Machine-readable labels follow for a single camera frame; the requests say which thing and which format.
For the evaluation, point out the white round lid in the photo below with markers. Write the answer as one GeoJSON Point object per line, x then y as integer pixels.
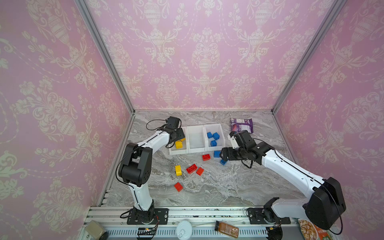
{"type": "Point", "coordinates": [184, 230]}

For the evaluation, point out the grey corner post left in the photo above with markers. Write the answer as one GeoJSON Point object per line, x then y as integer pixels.
{"type": "Point", "coordinates": [101, 46]}

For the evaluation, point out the grey corner post right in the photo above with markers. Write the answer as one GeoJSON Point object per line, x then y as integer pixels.
{"type": "Point", "coordinates": [319, 35]}

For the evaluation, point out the aluminium front rail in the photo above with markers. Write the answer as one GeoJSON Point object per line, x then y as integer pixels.
{"type": "Point", "coordinates": [202, 219]}

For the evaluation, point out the grey corner post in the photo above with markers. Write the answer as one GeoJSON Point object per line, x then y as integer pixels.
{"type": "Point", "coordinates": [319, 35]}
{"type": "Point", "coordinates": [101, 46]}

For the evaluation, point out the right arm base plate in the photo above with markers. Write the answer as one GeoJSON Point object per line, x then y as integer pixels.
{"type": "Point", "coordinates": [259, 216]}

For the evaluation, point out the brown spice jar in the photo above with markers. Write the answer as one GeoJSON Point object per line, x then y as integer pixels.
{"type": "Point", "coordinates": [227, 229]}

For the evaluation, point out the purple snack packet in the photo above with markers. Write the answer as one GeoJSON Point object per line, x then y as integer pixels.
{"type": "Point", "coordinates": [238, 125]}

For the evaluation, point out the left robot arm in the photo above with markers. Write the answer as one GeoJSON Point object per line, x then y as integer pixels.
{"type": "Point", "coordinates": [135, 169]}

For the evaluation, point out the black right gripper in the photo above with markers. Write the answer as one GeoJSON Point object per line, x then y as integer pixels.
{"type": "Point", "coordinates": [227, 154]}

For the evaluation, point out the green food packet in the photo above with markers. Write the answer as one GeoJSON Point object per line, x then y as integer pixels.
{"type": "Point", "coordinates": [312, 232]}

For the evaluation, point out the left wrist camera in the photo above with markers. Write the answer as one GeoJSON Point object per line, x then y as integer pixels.
{"type": "Point", "coordinates": [173, 123]}

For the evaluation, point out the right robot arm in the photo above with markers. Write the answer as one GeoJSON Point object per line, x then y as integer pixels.
{"type": "Point", "coordinates": [323, 202]}

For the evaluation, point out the white right bin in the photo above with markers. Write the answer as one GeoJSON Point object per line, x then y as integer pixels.
{"type": "Point", "coordinates": [214, 128]}

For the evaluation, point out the white left bin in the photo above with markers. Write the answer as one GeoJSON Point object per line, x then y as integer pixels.
{"type": "Point", "coordinates": [184, 150]}

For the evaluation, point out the small circuit board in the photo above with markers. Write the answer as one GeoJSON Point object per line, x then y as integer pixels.
{"type": "Point", "coordinates": [147, 231]}

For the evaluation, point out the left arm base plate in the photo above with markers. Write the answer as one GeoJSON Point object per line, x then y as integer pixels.
{"type": "Point", "coordinates": [160, 216]}

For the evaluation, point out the long red lego brick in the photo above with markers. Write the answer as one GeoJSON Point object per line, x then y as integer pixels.
{"type": "Point", "coordinates": [191, 169]}

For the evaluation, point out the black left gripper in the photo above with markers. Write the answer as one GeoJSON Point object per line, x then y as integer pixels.
{"type": "Point", "coordinates": [180, 134]}

